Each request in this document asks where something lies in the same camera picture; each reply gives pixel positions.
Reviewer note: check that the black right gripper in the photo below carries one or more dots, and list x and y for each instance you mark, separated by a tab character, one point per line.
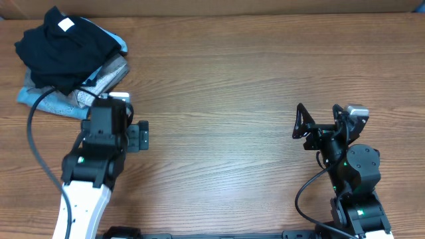
320	131

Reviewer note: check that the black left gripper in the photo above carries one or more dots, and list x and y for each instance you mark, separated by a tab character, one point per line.
137	137

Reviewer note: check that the black t-shirt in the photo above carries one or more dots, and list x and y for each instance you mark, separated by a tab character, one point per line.
64	51

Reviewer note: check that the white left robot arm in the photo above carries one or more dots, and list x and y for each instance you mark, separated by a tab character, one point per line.
90	170

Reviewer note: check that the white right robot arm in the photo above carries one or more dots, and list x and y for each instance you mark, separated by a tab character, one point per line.
353	170

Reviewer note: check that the grey folded garment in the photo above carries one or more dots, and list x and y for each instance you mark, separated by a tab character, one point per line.
99	82

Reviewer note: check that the light blue printed shirt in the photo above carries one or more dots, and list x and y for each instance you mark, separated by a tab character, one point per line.
116	41

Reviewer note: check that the blue denim jeans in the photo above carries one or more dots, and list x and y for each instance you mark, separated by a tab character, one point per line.
52	104

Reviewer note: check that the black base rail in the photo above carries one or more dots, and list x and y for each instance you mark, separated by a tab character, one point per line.
122	232

